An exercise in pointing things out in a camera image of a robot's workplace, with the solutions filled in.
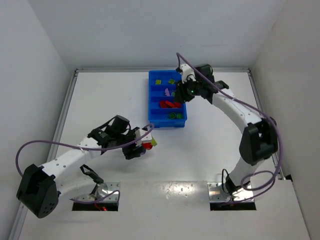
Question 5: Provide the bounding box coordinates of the purple base lego brick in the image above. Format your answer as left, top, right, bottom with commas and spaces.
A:
164, 88, 171, 97

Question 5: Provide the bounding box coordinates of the yellow-green lego brick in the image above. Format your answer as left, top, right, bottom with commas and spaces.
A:
155, 79, 162, 86

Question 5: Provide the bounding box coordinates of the red round lego brick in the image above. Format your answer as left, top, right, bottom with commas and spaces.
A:
143, 142, 153, 150

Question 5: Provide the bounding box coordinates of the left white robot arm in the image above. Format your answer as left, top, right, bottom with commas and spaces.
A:
16, 115, 154, 219

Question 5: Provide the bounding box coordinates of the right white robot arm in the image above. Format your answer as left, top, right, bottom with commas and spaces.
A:
174, 64, 278, 195

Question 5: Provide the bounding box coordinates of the blue divided plastic tray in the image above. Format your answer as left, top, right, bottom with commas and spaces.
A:
148, 70, 188, 128

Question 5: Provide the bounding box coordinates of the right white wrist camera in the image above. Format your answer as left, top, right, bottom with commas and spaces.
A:
179, 63, 196, 84

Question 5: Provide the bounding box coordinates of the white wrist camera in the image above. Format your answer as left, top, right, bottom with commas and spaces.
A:
134, 128, 153, 146
179, 63, 196, 84

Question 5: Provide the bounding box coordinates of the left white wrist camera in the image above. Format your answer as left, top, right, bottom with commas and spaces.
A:
134, 128, 153, 146

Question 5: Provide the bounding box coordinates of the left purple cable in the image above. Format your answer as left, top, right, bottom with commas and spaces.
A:
15, 123, 156, 204

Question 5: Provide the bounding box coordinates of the purple cable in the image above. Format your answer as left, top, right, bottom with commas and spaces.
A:
15, 123, 156, 204
175, 52, 283, 203

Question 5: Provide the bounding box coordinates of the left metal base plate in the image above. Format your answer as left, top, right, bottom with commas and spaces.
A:
74, 182, 121, 203

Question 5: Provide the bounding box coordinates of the metal base plate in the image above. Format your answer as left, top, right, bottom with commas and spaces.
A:
207, 182, 255, 204
74, 182, 121, 203

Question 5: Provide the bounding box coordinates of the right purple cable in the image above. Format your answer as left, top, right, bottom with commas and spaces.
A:
175, 52, 283, 203

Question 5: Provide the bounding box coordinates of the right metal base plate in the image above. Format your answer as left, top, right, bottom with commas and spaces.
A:
207, 182, 255, 204

